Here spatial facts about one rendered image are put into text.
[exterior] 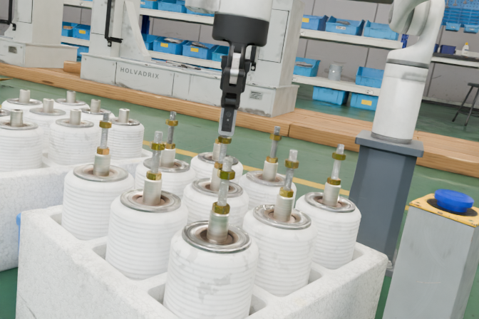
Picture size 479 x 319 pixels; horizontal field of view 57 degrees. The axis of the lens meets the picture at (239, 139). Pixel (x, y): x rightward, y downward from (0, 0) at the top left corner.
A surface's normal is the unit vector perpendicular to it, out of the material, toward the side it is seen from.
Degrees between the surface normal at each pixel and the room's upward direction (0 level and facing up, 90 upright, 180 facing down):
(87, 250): 0
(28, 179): 90
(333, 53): 90
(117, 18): 90
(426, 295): 90
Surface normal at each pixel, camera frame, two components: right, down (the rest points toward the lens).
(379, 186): -0.36, 0.14
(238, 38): -0.04, 0.19
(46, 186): 0.75, 0.24
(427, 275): -0.67, 0.05
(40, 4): 0.92, 0.21
